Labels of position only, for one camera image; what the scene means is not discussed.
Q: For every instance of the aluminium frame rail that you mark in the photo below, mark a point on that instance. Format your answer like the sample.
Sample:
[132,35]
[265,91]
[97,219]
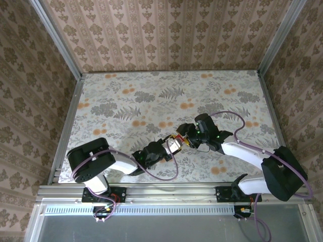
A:
[34,221]
[309,221]

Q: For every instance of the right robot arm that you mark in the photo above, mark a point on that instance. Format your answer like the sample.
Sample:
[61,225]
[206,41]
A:
[282,174]

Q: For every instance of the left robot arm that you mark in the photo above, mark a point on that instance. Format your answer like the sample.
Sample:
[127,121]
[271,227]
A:
[88,156]

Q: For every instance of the red padlock with steel shackle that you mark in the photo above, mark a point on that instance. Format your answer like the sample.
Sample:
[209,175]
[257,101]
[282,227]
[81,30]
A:
[179,138]

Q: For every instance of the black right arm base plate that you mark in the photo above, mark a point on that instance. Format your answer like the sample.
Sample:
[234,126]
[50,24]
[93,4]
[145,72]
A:
[223,194]

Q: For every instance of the aluminium frame post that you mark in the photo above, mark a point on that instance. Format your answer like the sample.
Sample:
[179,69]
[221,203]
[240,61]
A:
[58,40]
[280,37]

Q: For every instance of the long aluminium table rail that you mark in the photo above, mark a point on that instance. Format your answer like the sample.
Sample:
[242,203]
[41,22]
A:
[171,192]

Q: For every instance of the aluminium side rail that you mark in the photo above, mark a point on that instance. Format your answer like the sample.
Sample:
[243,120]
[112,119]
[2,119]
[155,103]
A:
[73,106]
[268,100]

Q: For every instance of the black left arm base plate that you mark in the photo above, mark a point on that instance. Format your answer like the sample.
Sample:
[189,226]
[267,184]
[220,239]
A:
[119,194]

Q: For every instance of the floral patterned table cover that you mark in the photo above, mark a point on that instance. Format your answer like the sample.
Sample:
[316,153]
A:
[161,100]

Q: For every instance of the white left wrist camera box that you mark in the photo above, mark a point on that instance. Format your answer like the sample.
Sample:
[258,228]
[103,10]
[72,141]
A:
[173,146]

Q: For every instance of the grey metal panel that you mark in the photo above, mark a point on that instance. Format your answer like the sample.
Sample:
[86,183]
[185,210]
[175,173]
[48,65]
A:
[164,229]

